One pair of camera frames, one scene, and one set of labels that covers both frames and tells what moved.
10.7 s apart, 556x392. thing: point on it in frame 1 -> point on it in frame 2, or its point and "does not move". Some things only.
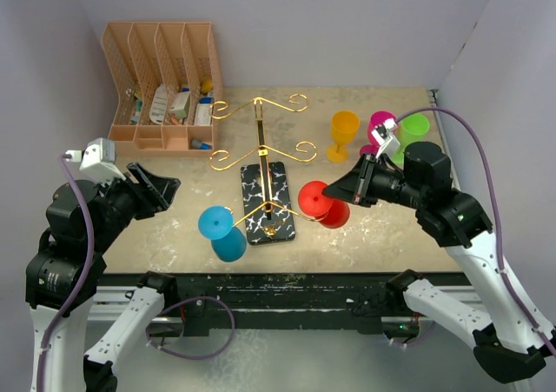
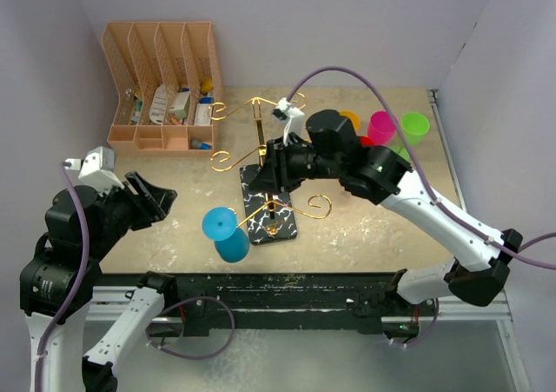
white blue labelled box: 203,111 does not move
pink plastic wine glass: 375,119 does not move
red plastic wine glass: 331,212 -> 366,141
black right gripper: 356,186 -> 274,175
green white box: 180,104 does not move
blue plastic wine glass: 228,242 does not move
